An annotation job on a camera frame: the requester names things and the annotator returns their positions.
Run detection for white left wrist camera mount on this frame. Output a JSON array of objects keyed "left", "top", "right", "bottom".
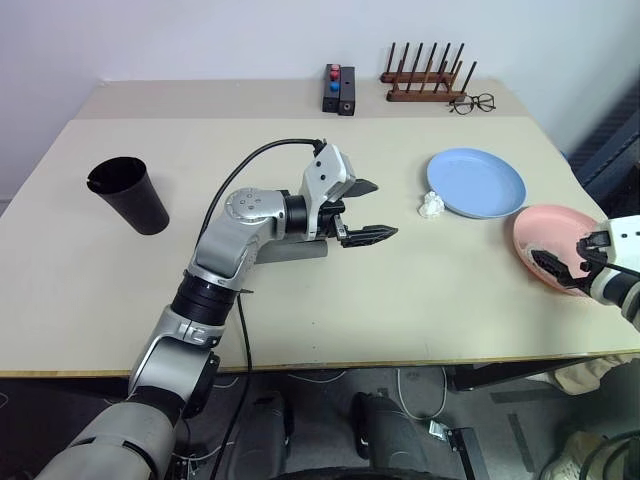
[{"left": 298, "top": 143, "right": 356, "bottom": 239}]

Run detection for black plastic cup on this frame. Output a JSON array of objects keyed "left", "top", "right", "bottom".
[{"left": 85, "top": 156, "right": 171, "bottom": 237}]

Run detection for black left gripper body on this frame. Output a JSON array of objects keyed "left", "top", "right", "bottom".
[{"left": 317, "top": 197, "right": 349, "bottom": 241}]

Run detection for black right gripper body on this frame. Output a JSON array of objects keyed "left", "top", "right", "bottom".
[{"left": 575, "top": 230, "right": 612, "bottom": 274}]

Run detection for black box with coloured buttons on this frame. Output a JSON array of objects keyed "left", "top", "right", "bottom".
[{"left": 322, "top": 63, "right": 342, "bottom": 113}]

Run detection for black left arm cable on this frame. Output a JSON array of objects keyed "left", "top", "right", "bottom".
[{"left": 202, "top": 138, "right": 326, "bottom": 471}]

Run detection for beige cloth bag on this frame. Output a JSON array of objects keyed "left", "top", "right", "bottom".
[{"left": 554, "top": 357, "right": 621, "bottom": 396}]

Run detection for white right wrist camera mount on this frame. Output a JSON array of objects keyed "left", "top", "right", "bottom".
[{"left": 597, "top": 213, "right": 640, "bottom": 274}]

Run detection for dark rounded shape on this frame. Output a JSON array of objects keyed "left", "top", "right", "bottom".
[{"left": 352, "top": 391, "right": 431, "bottom": 480}]

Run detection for thin black eyeglasses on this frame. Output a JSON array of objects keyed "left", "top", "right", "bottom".
[{"left": 448, "top": 92, "right": 497, "bottom": 116}]

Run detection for dark wooden peg rack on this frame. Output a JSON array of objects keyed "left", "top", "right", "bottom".
[
  {"left": 379, "top": 42, "right": 466, "bottom": 84},
  {"left": 386, "top": 59, "right": 479, "bottom": 103}
]

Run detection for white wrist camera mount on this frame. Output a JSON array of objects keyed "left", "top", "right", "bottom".
[
  {"left": 298, "top": 143, "right": 356, "bottom": 239},
  {"left": 597, "top": 213, "right": 640, "bottom": 274}
]

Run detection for blue plate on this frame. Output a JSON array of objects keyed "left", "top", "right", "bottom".
[{"left": 426, "top": 147, "right": 528, "bottom": 220}]

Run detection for black table frame bar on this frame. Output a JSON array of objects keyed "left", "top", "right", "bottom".
[{"left": 447, "top": 357, "right": 626, "bottom": 394}]

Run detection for white crumpled tissue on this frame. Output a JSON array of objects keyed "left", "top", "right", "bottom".
[{"left": 417, "top": 190, "right": 445, "bottom": 219}]

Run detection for dark ribbed panel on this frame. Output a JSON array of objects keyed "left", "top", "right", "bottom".
[{"left": 569, "top": 84, "right": 640, "bottom": 211}]

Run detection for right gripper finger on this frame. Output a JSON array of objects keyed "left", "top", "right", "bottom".
[{"left": 530, "top": 247, "right": 582, "bottom": 293}]

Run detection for white floor cable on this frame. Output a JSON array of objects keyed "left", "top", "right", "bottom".
[{"left": 397, "top": 368, "right": 449, "bottom": 419}]

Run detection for pink plate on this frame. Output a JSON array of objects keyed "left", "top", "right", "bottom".
[{"left": 512, "top": 203, "right": 609, "bottom": 301}]

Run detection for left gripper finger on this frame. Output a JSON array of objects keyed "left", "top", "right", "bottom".
[
  {"left": 340, "top": 224, "right": 400, "bottom": 250},
  {"left": 347, "top": 177, "right": 380, "bottom": 199}
]

